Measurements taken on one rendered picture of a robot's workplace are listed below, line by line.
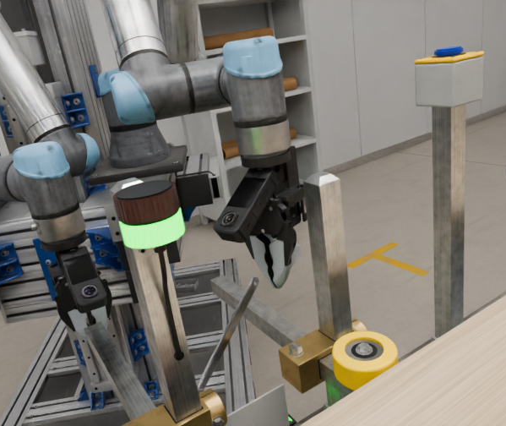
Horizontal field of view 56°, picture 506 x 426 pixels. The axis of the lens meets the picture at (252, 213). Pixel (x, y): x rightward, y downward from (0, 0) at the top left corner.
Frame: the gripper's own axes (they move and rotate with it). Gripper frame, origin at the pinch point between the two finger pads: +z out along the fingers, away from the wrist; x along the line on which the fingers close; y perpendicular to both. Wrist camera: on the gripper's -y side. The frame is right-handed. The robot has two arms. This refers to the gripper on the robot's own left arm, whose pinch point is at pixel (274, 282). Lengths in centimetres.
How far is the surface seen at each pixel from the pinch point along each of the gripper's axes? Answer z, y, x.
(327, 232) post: -10.0, -0.1, -10.3
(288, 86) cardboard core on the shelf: 0, 238, 157
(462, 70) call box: -26.8, 23.4, -20.7
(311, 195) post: -14.9, 0.1, -8.3
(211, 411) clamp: 7.1, -19.9, -3.3
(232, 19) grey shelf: -51, 239, 199
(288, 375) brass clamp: 10.5, -6.6, -5.6
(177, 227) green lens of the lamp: -19.6, -22.9, -8.0
